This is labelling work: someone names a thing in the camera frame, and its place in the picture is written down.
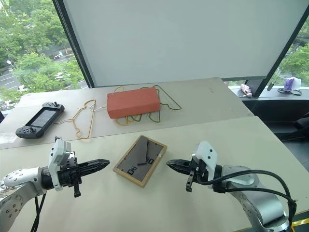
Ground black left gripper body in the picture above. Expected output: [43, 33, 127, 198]
[57, 157, 84, 198]

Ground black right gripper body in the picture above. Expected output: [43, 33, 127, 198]
[185, 153, 210, 193]

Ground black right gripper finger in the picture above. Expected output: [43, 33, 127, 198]
[166, 159, 193, 169]
[167, 164, 192, 175]

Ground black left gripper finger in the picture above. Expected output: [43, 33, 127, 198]
[78, 164, 110, 177]
[77, 159, 111, 170]

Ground black handheld game console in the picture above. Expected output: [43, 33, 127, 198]
[15, 101, 66, 139]

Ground orange rectangular box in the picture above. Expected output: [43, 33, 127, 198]
[106, 87, 161, 119]

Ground black chair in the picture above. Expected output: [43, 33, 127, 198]
[277, 117, 309, 143]

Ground white roller blind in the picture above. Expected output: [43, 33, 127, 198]
[62, 0, 309, 88]

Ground purple and white package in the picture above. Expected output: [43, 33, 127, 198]
[283, 77, 302, 92]

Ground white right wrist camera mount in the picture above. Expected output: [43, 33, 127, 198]
[194, 141, 218, 182]

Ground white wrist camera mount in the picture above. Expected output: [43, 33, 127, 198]
[194, 141, 218, 182]
[47, 136, 75, 192]

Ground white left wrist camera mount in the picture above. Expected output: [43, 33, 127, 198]
[47, 136, 75, 192]

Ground wooden picture frame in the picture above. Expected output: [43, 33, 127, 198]
[112, 134, 168, 188]

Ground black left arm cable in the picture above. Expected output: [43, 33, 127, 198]
[30, 190, 48, 232]

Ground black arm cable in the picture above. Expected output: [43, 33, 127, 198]
[30, 190, 48, 232]
[199, 170, 297, 227]

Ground green wire hanger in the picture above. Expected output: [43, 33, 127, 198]
[125, 110, 162, 124]
[140, 84, 183, 111]

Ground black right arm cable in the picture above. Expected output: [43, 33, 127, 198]
[199, 170, 297, 227]

